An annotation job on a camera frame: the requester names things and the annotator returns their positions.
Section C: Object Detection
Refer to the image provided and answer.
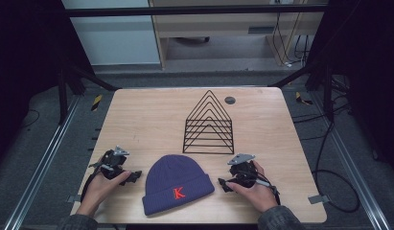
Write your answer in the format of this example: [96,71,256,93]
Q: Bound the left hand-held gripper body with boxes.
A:
[88,146,130,180]

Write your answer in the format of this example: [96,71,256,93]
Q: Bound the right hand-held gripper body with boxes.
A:
[226,153,260,189]

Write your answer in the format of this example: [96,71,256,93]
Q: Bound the purple knit beanie red letter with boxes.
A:
[142,154,216,217]

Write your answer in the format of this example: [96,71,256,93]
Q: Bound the person's right hand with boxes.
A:
[225,160,276,214]

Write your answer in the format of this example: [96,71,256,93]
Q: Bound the person's left hand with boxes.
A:
[76,171,132,219]

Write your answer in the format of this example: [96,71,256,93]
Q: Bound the black and yellow tape strip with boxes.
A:
[294,91,313,106]
[90,94,104,112]

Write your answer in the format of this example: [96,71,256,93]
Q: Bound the black metal stand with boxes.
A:
[267,61,336,121]
[57,58,121,127]

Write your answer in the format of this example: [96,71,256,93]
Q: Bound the white cabinet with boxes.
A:
[61,0,162,67]

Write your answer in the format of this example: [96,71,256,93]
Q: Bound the black curtain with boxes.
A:
[304,0,394,178]
[0,0,96,169]

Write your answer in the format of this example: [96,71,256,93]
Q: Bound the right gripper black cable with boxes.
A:
[245,171,282,206]

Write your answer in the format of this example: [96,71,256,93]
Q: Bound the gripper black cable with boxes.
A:
[80,166,103,203]
[245,171,282,206]

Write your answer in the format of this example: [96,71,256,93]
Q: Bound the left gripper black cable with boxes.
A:
[80,166,103,203]

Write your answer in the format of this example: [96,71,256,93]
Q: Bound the black wire triangle rack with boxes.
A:
[182,89,235,155]

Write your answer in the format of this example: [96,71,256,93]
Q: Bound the aluminium floor rail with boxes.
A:
[3,95,81,230]
[312,91,391,230]

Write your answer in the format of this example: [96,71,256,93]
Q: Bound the black looped floor cable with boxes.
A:
[312,104,361,214]

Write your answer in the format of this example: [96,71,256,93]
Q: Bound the thin black floor cable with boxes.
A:
[22,108,41,129]

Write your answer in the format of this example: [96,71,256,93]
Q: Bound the hanging black desk cables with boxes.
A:
[271,11,312,67]

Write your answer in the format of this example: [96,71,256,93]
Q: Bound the black horizontal frame bar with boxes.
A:
[64,4,329,18]

